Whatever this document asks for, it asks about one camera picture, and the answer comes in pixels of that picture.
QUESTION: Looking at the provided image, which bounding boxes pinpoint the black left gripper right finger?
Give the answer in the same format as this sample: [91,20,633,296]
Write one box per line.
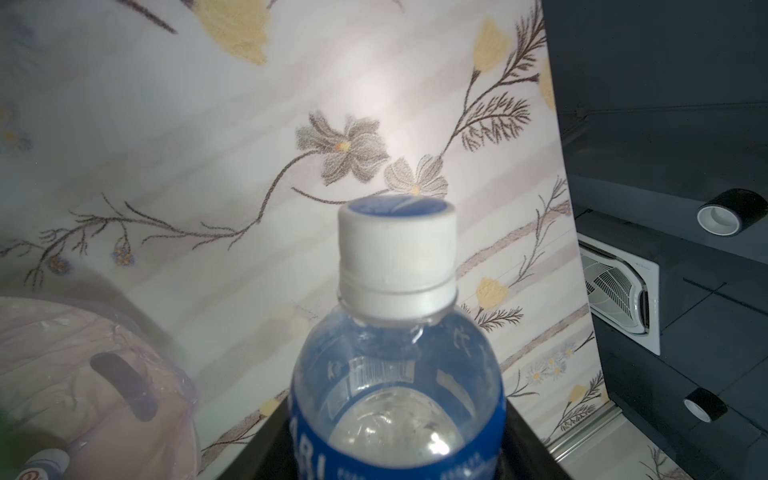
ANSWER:
[500,401,571,480]

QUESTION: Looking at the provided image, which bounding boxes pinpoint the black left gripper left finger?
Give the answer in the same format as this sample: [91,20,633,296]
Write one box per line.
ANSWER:
[218,399,294,480]

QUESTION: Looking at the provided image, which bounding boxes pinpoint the Pocari Sweat bottle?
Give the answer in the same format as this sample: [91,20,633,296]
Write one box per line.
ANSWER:
[288,195,506,479]

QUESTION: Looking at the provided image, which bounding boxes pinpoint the pink bin liner bag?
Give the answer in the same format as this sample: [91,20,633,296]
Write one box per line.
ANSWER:
[1,295,201,479]

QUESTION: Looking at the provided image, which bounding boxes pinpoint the black ceiling spotlight lower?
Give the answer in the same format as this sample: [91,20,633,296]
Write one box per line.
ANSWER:
[683,388,728,423]

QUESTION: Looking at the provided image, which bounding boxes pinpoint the black ceiling spotlight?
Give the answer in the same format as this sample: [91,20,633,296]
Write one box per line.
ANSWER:
[683,388,728,423]
[696,188,767,237]

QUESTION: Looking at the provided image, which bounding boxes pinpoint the ceiling air conditioner vent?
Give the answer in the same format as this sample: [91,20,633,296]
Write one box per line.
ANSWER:
[578,234,661,356]

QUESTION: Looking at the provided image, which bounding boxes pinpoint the purple tinted Cancer bottle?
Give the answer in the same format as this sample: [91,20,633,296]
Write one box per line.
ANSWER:
[15,448,70,480]

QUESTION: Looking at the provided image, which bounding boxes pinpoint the black ceiling spotlight upper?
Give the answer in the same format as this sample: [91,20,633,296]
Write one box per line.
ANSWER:
[696,188,767,237]

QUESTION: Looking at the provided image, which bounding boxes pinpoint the aluminium corner frame post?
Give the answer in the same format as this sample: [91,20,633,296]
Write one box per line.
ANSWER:
[548,401,623,462]

